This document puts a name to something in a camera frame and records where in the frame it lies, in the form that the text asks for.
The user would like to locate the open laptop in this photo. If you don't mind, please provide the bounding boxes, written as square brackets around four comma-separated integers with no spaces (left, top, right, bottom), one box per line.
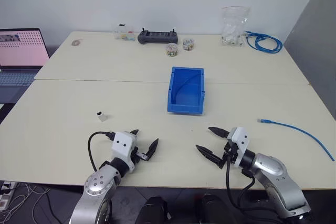
[0,27,51,104]

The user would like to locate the dark rounded shape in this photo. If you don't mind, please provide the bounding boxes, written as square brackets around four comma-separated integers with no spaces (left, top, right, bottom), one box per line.
[135,195,169,224]

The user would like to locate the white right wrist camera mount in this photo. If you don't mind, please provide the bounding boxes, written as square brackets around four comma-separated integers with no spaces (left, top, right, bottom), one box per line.
[226,126,249,168]

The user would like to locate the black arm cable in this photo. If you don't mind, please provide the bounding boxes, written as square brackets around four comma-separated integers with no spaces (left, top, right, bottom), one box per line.
[225,154,258,224]
[87,130,117,173]

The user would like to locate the straight blue Ethernet cable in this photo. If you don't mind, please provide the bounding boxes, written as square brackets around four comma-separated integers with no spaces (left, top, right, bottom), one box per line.
[257,118,336,163]

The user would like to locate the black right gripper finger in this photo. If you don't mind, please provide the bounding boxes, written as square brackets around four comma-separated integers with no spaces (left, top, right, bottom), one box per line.
[207,126,229,139]
[195,144,224,166]

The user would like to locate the clear plastic parts box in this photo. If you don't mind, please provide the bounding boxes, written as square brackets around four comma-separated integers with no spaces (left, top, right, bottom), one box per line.
[113,24,135,42]

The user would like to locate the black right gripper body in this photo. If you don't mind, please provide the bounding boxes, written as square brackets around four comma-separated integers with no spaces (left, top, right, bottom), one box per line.
[218,140,238,170]

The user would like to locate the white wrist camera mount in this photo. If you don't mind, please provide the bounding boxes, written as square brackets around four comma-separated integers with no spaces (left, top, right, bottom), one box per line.
[226,126,249,168]
[111,131,138,169]

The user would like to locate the white power strip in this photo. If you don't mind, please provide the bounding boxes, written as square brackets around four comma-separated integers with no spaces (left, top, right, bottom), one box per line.
[0,181,18,211]

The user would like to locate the white floor cables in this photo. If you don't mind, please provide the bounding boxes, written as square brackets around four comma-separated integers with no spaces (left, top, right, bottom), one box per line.
[0,182,61,224]

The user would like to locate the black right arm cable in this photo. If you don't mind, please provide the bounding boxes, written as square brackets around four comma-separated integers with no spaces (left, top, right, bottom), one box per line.
[225,154,258,224]

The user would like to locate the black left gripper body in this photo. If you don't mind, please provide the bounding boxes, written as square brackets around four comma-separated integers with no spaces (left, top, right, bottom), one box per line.
[130,140,151,164]

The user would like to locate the black handheld remote controller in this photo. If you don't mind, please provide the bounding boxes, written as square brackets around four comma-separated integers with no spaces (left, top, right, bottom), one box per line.
[137,27,181,45]

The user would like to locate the small clear jar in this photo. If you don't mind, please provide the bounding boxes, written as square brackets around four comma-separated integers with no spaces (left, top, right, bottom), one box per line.
[182,38,195,51]
[165,42,180,58]

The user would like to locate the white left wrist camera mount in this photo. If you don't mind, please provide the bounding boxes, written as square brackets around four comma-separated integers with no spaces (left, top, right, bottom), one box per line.
[111,131,138,169]

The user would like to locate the blue plastic bin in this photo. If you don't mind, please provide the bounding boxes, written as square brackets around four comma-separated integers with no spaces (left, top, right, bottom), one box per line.
[166,66,206,116]

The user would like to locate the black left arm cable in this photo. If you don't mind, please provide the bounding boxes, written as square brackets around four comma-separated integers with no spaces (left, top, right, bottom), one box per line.
[87,130,117,173]

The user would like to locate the clear bag of connectors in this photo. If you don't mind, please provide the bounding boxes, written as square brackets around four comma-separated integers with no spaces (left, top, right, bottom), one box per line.
[220,6,250,47]

